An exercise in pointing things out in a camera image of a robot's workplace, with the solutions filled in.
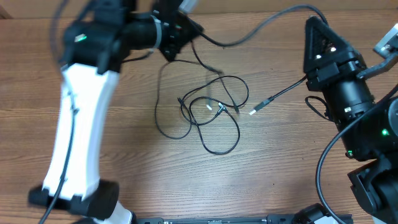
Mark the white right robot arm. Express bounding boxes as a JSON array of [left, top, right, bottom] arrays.
[[303, 17, 397, 223]]

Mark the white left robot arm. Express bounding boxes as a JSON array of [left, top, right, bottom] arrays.
[[28, 0, 201, 223]]

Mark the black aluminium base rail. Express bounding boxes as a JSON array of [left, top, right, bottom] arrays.
[[136, 213, 354, 224]]

